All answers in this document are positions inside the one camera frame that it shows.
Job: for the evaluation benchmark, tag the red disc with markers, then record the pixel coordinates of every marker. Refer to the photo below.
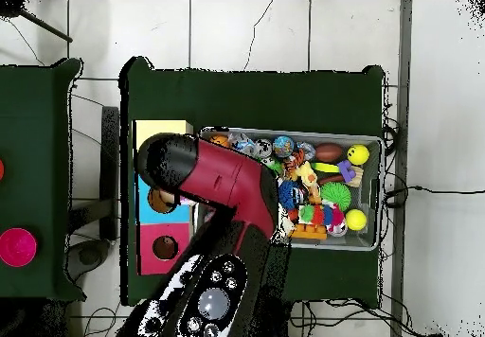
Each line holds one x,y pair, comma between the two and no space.
1,170

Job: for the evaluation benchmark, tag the globe print ball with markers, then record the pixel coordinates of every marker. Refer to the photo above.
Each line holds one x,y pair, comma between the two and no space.
283,145

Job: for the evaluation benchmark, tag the blue spiky ball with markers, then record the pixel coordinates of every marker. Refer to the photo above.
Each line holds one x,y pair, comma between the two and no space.
289,195

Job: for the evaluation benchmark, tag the small orange basketball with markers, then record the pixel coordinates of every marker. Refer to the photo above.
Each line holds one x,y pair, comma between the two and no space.
220,138

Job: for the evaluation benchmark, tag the orange toy brick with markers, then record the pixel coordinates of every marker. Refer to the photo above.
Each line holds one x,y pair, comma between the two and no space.
308,232

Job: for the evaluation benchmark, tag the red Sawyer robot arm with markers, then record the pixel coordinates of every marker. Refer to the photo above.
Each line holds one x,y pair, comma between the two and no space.
220,178

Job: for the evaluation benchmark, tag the pink disc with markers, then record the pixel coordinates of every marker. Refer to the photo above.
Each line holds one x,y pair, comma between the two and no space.
17,248

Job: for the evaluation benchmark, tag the multicolour fuzzy caterpillar toy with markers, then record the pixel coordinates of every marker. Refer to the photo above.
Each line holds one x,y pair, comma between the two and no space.
322,216

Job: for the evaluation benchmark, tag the side table with green cloth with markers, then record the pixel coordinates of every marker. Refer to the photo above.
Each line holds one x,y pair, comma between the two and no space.
38,163

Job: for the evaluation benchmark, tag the yellow smiley ball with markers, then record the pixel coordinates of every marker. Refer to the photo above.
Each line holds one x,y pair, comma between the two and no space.
358,154

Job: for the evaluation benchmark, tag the wooden box with three holes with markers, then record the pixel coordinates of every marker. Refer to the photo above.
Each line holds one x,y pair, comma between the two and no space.
151,246

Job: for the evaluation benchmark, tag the green spiky ball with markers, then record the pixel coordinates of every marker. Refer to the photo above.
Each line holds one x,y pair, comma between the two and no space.
335,195

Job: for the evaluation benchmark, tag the clear mesh bin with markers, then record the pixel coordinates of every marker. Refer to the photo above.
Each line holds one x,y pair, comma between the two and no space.
371,238

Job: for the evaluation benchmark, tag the silver can with open top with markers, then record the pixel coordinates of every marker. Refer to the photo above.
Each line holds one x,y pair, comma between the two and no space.
264,148

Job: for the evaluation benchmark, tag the plain yellow ball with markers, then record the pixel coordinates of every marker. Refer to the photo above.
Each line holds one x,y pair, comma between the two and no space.
355,219

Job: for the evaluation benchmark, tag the black tripod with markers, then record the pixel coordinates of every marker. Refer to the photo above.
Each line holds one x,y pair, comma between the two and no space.
11,8

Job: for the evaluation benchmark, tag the brown toy football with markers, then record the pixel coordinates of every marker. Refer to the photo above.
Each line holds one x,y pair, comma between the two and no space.
329,152

